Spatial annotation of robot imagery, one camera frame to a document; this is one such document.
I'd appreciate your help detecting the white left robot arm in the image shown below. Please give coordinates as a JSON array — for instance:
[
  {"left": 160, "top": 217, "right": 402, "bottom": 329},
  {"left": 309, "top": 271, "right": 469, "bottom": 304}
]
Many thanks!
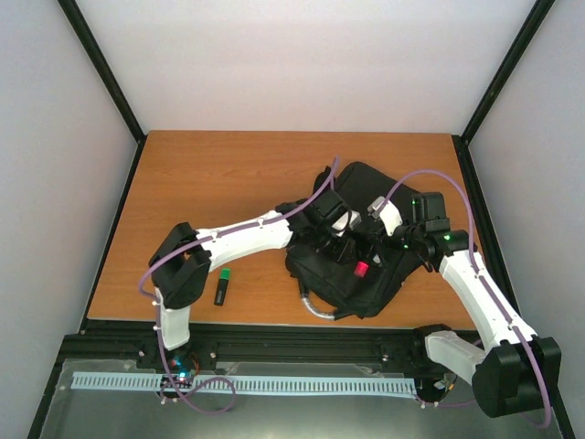
[{"left": 139, "top": 189, "right": 361, "bottom": 369}]

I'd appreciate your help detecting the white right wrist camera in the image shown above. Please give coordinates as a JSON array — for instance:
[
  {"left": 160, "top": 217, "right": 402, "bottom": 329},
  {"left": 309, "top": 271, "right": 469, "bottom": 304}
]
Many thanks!
[{"left": 367, "top": 196, "right": 403, "bottom": 237}]

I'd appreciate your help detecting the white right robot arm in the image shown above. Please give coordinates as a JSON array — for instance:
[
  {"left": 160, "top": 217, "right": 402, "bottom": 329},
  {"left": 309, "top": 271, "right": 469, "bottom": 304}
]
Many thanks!
[{"left": 367, "top": 192, "right": 561, "bottom": 420}]

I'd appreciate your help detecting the black student backpack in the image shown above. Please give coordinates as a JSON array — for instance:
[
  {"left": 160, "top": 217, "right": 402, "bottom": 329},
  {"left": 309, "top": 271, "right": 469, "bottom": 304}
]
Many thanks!
[{"left": 285, "top": 162, "right": 423, "bottom": 320}]

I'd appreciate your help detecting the black right frame post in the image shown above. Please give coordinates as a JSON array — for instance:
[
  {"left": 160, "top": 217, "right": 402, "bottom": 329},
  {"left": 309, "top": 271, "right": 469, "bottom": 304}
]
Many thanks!
[{"left": 461, "top": 0, "right": 556, "bottom": 147}]

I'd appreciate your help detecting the light blue cable duct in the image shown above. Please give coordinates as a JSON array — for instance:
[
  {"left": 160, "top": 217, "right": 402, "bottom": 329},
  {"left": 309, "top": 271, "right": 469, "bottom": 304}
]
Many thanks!
[{"left": 70, "top": 371, "right": 417, "bottom": 399}]

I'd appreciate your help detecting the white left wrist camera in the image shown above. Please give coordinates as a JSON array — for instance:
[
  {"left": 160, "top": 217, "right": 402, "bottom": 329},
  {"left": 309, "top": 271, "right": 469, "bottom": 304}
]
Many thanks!
[{"left": 331, "top": 210, "right": 362, "bottom": 237}]

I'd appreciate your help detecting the black left frame post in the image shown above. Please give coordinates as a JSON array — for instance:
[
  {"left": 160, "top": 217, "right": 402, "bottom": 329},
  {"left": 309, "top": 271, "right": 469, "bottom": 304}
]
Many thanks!
[{"left": 58, "top": 0, "right": 147, "bottom": 148}]

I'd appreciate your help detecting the green highlighter marker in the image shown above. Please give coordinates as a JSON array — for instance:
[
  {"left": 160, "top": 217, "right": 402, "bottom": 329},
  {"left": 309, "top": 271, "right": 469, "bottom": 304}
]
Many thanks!
[{"left": 214, "top": 267, "right": 231, "bottom": 306}]

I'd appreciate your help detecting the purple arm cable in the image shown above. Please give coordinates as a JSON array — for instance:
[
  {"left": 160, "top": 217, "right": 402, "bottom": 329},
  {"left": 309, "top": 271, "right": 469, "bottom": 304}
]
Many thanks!
[
  {"left": 137, "top": 155, "right": 342, "bottom": 415},
  {"left": 378, "top": 168, "right": 553, "bottom": 429}
]

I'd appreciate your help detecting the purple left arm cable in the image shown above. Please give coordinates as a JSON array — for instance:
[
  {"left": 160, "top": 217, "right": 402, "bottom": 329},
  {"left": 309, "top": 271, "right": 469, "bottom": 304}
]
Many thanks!
[{"left": 137, "top": 155, "right": 342, "bottom": 415}]

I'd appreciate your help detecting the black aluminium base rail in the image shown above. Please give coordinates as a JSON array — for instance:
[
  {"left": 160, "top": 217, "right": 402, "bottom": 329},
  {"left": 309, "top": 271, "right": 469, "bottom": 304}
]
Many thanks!
[{"left": 58, "top": 319, "right": 548, "bottom": 380}]

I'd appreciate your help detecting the pink highlighter marker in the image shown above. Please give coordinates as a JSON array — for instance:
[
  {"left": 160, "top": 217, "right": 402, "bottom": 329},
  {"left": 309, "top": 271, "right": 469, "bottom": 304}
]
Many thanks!
[{"left": 355, "top": 262, "right": 369, "bottom": 278}]

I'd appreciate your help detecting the black frame post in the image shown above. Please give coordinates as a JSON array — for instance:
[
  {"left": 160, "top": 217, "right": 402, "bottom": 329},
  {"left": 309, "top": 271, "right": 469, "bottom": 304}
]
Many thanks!
[
  {"left": 58, "top": 0, "right": 147, "bottom": 148},
  {"left": 461, "top": 0, "right": 556, "bottom": 147}
]

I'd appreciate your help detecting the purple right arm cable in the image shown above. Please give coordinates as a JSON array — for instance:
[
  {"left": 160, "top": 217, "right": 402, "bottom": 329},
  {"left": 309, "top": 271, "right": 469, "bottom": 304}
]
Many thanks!
[{"left": 378, "top": 168, "right": 553, "bottom": 429}]

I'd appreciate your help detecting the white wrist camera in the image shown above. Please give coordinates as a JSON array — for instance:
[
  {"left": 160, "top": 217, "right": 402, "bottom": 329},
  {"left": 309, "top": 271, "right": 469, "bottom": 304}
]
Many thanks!
[
  {"left": 367, "top": 196, "right": 403, "bottom": 237},
  {"left": 331, "top": 210, "right": 362, "bottom": 237}
]

